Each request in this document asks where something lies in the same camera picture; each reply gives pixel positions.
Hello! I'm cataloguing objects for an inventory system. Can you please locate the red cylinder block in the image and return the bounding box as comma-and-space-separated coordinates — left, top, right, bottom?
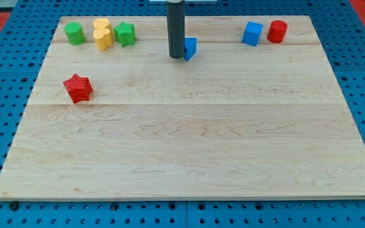
267, 20, 288, 43

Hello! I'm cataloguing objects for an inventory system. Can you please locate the green star block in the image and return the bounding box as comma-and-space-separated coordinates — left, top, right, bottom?
113, 22, 136, 48

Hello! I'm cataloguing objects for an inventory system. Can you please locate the red star block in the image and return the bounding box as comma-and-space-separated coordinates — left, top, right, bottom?
63, 73, 93, 104

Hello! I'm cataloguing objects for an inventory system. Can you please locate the yellow heart block front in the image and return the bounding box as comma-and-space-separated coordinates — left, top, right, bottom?
93, 28, 113, 51

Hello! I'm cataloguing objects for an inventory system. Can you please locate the blue cube block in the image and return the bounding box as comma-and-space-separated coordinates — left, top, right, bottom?
241, 22, 264, 46

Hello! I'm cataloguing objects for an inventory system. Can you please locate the green cylinder block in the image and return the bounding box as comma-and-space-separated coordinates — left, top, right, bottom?
64, 22, 86, 45

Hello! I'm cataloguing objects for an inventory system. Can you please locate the light wooden board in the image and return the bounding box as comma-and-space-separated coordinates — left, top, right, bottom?
0, 16, 365, 202

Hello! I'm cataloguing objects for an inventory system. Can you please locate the yellow block rear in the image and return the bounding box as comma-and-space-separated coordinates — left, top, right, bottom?
93, 18, 112, 30

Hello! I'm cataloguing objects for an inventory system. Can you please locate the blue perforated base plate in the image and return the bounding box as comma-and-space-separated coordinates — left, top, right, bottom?
0, 1, 365, 227

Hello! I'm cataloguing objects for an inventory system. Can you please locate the blue triangular block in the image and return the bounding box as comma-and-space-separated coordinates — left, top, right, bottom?
184, 37, 198, 61

